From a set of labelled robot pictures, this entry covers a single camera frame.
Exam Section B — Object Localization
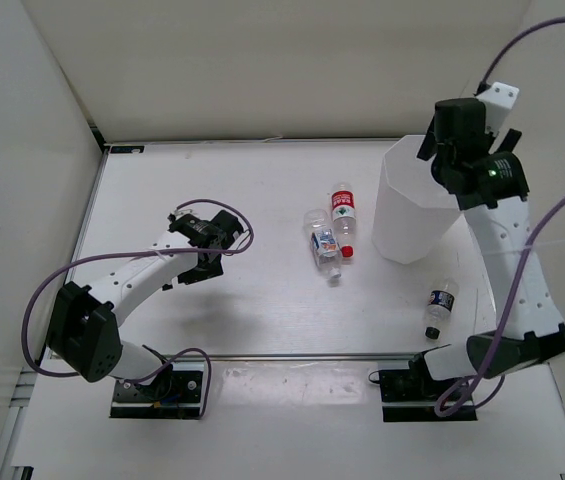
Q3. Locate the red label plastic bottle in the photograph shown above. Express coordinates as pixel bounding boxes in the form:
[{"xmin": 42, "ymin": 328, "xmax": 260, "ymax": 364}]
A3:
[{"xmin": 330, "ymin": 182, "xmax": 357, "ymax": 259}]

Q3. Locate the blue orange label bottle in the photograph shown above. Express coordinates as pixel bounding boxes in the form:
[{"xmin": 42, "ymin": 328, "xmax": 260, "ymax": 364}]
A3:
[{"xmin": 304, "ymin": 209, "xmax": 342, "ymax": 283}]

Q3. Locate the dark blue label bottle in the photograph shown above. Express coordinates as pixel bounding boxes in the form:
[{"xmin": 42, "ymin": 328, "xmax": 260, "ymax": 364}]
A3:
[{"xmin": 423, "ymin": 277, "xmax": 459, "ymax": 340}]

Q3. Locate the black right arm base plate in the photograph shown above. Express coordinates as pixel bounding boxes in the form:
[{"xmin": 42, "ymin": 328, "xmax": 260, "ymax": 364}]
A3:
[{"xmin": 368, "ymin": 369, "xmax": 477, "ymax": 423}]

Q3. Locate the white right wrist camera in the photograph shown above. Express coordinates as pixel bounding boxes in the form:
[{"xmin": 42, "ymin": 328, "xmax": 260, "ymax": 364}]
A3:
[{"xmin": 476, "ymin": 82, "xmax": 519, "ymax": 138}]

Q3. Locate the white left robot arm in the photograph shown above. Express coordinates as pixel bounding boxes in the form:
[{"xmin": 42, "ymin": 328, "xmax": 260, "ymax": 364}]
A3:
[{"xmin": 46, "ymin": 210, "xmax": 244, "ymax": 400}]

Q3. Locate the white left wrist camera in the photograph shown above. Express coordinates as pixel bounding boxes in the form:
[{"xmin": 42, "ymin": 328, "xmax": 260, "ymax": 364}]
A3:
[{"xmin": 167, "ymin": 209, "xmax": 193, "ymax": 223}]

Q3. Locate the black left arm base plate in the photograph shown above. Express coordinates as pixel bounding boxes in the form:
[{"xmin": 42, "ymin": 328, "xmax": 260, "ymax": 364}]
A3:
[{"xmin": 109, "ymin": 362, "xmax": 206, "ymax": 420}]

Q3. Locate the white plastic bin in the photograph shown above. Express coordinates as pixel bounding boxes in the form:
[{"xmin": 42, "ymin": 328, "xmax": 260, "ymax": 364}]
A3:
[{"xmin": 371, "ymin": 135, "xmax": 460, "ymax": 264}]

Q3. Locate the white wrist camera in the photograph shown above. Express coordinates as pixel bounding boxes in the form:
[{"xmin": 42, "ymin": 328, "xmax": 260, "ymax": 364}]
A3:
[
  {"xmin": 476, "ymin": 82, "xmax": 519, "ymax": 138},
  {"xmin": 167, "ymin": 209, "xmax": 193, "ymax": 223}
]

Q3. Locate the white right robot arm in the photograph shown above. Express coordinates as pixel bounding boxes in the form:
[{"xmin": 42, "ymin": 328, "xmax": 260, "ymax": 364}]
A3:
[{"xmin": 411, "ymin": 98, "xmax": 565, "ymax": 400}]

